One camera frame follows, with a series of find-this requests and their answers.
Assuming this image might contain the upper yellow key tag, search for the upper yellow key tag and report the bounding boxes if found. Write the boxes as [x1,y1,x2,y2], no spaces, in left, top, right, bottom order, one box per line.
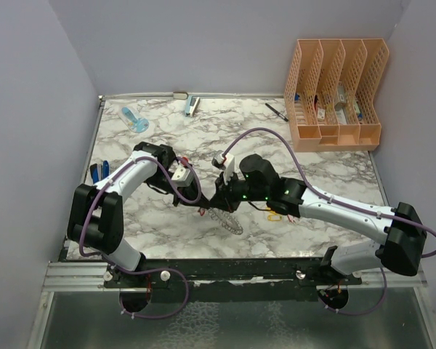
[266,207,278,215]

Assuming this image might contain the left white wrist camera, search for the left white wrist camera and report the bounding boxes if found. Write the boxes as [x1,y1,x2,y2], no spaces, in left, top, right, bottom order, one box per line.
[171,166,194,188]

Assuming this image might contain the yellow key tag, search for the yellow key tag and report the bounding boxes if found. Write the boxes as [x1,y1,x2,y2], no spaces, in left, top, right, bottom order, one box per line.
[267,214,283,222]
[266,207,278,215]

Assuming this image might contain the orange plastic file organizer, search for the orange plastic file organizer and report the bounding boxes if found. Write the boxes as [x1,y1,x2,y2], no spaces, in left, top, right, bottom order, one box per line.
[283,39,389,152]

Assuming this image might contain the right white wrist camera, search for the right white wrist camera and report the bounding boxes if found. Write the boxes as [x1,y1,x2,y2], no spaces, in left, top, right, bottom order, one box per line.
[211,151,235,185]

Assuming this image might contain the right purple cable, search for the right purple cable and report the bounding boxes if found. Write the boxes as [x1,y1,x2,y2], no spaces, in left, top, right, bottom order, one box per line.
[221,127,436,316]

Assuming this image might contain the black marker pen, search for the black marker pen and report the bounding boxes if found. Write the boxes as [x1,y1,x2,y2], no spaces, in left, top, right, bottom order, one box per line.
[265,103,288,122]

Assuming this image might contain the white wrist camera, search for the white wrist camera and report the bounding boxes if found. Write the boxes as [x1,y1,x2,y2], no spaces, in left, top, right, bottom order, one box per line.
[211,151,235,185]
[171,166,194,188]

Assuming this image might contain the blue white packaged item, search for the blue white packaged item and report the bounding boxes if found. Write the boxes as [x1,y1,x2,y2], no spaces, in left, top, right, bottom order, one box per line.
[120,106,150,133]

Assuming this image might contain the white clip at wall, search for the white clip at wall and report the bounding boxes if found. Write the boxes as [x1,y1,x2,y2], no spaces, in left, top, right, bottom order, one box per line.
[172,92,188,100]

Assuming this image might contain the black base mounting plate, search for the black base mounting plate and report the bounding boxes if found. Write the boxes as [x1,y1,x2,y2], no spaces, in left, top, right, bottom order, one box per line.
[57,239,408,303]

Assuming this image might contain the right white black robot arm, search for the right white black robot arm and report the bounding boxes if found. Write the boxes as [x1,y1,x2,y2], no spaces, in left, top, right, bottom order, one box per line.
[210,154,427,284]

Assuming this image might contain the aluminium frame rail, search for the aluminium frame rail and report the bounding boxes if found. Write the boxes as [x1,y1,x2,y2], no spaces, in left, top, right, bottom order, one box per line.
[43,261,428,292]

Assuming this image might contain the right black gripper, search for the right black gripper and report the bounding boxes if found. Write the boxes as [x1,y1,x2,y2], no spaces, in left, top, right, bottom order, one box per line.
[208,169,268,214]

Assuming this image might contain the light blue stapler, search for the light blue stapler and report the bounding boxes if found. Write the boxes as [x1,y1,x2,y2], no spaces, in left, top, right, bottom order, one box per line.
[185,95,201,117]

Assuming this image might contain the round metal keyring disc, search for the round metal keyring disc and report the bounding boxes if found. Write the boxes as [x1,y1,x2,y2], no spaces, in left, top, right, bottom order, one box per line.
[208,208,243,235]

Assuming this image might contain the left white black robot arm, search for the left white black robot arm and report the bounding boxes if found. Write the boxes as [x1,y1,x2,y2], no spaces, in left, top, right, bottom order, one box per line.
[67,142,210,287]

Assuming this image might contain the lower yellow key tag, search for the lower yellow key tag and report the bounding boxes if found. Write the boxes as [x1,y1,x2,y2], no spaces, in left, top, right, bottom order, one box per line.
[267,214,283,222]

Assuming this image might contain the dark blue stapler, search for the dark blue stapler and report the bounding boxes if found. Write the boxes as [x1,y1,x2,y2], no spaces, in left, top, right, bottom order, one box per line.
[89,160,110,184]

